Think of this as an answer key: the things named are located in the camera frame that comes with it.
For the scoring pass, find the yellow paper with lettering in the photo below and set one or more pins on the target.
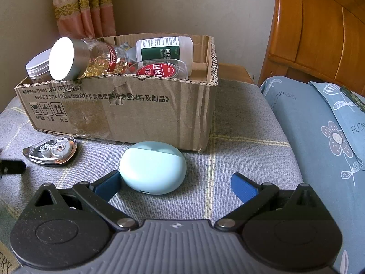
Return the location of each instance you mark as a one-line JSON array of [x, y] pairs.
[[4, 262]]

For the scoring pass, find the blue floral pillow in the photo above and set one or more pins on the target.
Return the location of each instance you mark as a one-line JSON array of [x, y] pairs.
[[342, 137]]

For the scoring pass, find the wooden nightstand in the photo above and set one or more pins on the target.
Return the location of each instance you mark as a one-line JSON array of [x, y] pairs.
[[233, 72]]

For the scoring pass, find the wooden headboard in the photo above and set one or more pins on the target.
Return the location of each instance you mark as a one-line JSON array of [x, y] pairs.
[[313, 28]]

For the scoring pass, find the white bottle green label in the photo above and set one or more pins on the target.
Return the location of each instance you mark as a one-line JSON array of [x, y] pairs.
[[159, 48]]

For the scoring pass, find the clear correction tape dispenser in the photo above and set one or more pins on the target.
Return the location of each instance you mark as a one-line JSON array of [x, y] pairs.
[[51, 151]]

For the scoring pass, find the clear jar silver lid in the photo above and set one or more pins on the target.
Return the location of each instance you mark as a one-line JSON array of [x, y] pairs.
[[37, 65]]

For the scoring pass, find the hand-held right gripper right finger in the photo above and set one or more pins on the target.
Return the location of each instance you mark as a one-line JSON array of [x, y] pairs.
[[242, 187]]

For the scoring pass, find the blue floral duvet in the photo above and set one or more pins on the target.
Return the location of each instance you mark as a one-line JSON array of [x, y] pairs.
[[302, 125]]

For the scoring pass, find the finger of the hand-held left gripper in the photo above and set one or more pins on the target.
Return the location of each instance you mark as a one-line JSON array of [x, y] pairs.
[[12, 167]]

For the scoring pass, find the clear bottle of golden capsules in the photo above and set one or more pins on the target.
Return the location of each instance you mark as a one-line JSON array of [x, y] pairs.
[[94, 60]]

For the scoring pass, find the clear round container red label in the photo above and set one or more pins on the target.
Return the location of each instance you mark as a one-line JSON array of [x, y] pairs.
[[159, 70]]

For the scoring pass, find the light blue earbud case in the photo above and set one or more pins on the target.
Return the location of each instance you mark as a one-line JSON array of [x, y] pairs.
[[151, 165]]

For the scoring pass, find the brown cardboard box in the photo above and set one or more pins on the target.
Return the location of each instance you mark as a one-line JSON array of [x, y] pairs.
[[128, 114]]

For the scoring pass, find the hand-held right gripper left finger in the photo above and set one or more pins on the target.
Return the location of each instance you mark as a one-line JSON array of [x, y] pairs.
[[109, 184]]

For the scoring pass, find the pink patterned curtain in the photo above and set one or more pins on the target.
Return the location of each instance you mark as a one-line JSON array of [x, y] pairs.
[[82, 5]]

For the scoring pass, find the dark green patterned cloth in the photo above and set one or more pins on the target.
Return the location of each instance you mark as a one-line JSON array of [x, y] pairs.
[[353, 95]]

